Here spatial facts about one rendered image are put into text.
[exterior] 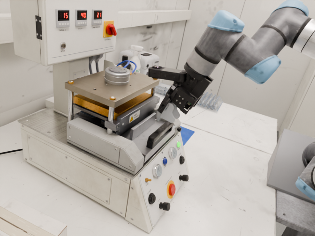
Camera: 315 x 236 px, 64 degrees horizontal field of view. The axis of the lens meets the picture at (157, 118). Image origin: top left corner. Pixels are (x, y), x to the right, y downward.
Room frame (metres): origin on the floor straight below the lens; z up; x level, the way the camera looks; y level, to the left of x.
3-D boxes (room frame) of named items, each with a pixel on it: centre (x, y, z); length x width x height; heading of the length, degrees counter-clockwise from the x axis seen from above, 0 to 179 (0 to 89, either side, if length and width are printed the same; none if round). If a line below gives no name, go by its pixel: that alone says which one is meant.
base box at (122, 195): (0.78, 0.14, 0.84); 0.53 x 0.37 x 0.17; 67
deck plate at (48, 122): (0.78, 0.18, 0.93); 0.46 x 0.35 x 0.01; 67
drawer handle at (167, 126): (0.69, -0.02, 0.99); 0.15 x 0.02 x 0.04; 157
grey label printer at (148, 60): (1.77, 0.20, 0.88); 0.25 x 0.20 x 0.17; 65
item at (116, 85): (0.80, 0.17, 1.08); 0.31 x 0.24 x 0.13; 157
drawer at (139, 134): (0.75, 0.11, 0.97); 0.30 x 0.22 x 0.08; 67
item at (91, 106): (0.77, 0.15, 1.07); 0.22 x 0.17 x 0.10; 157
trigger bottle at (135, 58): (1.61, 0.21, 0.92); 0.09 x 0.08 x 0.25; 84
